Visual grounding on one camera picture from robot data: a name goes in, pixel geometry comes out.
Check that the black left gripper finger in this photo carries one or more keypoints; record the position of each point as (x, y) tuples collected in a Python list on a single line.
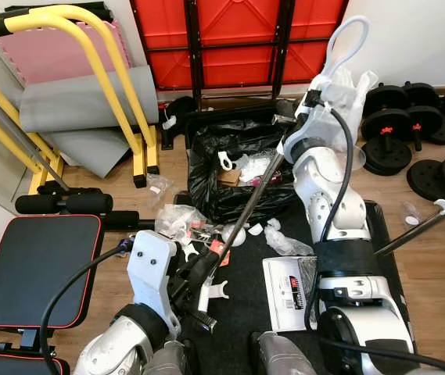
[(205, 267), (201, 287)]

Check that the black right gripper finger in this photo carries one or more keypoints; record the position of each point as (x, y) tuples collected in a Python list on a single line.
[(285, 119)]

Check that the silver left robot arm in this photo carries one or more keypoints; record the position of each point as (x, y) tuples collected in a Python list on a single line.
[(109, 351)]

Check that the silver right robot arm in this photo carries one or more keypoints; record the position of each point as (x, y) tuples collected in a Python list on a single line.
[(328, 180)]

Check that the black floor mat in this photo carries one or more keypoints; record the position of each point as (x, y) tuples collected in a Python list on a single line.
[(242, 312)]

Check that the white plastic clip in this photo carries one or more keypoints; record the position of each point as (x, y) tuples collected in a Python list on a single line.
[(220, 293)]

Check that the red card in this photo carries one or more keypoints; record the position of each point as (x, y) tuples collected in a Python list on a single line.
[(218, 250)]

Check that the white round cup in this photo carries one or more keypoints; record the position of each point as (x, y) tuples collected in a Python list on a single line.
[(238, 237)]

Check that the white plastic bag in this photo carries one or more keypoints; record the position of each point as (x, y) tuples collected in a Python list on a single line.
[(363, 101)]

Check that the crumpled clear plastic bag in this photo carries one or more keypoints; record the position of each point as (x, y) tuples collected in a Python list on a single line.
[(177, 223)]

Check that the small white plastic piece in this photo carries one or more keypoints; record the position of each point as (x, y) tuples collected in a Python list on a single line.
[(256, 228)]

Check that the black rubbish bag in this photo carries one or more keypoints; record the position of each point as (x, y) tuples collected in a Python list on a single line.
[(206, 195)]

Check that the white plastic hook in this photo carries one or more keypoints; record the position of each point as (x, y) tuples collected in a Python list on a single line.
[(222, 156)]

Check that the brown cardboard piece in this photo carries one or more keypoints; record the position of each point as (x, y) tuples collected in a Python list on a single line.
[(234, 177)]

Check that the grey left robot leg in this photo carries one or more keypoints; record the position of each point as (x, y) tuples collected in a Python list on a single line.
[(167, 363)]

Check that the grey robot leg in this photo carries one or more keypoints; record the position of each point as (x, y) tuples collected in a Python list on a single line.
[(281, 359), (167, 363)]

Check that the clear plastic wrapper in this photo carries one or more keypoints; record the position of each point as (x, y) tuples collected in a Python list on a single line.
[(285, 242)]

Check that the short black foam roller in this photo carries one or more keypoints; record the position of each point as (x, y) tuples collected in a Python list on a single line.
[(120, 220)]

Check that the black dumbbell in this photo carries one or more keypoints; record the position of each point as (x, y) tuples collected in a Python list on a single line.
[(437, 129), (386, 152)]

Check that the clear labelled plastic packet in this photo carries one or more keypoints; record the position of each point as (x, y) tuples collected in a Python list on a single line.
[(159, 187)]

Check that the grey right robot leg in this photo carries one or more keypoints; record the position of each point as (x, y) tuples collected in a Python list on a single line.
[(281, 359)]

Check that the red folding table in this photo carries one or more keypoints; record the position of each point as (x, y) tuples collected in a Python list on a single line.
[(238, 19)]

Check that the large black bench pad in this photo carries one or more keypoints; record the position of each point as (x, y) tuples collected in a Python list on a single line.
[(34, 269)]

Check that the long black foam roller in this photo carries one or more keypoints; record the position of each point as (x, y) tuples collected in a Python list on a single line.
[(58, 203)]

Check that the small black bench pad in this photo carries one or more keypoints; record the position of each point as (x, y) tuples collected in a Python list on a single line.
[(11, 367)]

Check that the silver metal bar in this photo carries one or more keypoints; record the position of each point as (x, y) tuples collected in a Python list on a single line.
[(19, 133)]

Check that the pink foam mat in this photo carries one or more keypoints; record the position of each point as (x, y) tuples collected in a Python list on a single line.
[(42, 55)]

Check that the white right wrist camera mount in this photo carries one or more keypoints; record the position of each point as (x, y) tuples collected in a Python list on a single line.
[(316, 125)]

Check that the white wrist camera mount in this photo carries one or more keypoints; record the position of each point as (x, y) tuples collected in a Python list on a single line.
[(316, 125), (152, 269)]

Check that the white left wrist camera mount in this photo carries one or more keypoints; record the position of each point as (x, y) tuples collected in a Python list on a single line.
[(152, 269)]

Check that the dark metal folding frame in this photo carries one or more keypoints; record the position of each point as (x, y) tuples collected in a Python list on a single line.
[(195, 70)]

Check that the yellow exercise frame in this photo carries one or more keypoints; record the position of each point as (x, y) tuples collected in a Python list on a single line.
[(150, 160)]

